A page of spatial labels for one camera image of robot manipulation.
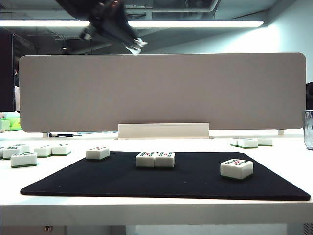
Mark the clear glass container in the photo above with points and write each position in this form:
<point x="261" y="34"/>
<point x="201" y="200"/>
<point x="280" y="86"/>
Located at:
<point x="309" y="132"/>

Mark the black rounded object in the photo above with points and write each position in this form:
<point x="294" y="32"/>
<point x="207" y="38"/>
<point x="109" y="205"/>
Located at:
<point x="310" y="90"/>

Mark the beige desk divider panel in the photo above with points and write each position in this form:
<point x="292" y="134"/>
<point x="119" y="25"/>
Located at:
<point x="161" y="93"/>

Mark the perforated vent panel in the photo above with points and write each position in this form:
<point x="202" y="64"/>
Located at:
<point x="308" y="229"/>

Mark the black blue screwdriver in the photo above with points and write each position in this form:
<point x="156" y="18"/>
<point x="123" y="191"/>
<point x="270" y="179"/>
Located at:
<point x="61" y="134"/>

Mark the white green pack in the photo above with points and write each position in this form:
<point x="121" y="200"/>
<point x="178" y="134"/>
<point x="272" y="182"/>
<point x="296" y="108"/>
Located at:
<point x="4" y="124"/>

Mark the bright green box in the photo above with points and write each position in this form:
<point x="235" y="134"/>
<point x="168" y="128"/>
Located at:
<point x="15" y="124"/>

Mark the white green mahjong tile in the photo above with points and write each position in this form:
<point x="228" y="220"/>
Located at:
<point x="97" y="154"/>
<point x="23" y="160"/>
<point x="43" y="152"/>
<point x="60" y="150"/>
<point x="165" y="161"/>
<point x="234" y="171"/>
<point x="234" y="142"/>
<point x="265" y="142"/>
<point x="1" y="153"/>
<point x="145" y="161"/>
<point x="247" y="144"/>
<point x="25" y="148"/>
<point x="8" y="153"/>

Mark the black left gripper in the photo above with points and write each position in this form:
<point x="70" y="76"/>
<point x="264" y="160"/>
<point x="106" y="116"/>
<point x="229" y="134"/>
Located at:
<point x="107" y="19"/>

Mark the black fabric mat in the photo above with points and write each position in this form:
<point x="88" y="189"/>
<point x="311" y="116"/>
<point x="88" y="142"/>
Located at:
<point x="171" y="183"/>

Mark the dark tall panel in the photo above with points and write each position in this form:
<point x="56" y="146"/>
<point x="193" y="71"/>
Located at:
<point x="6" y="73"/>

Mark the long ceiling strip light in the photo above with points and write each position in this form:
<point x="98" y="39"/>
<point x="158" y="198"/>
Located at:
<point x="195" y="23"/>

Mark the metal drawer lock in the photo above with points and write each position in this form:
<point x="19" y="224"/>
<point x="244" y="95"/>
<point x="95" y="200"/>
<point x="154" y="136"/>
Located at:
<point x="48" y="228"/>

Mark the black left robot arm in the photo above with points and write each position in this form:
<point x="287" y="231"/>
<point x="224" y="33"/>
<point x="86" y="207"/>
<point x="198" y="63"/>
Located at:
<point x="78" y="7"/>

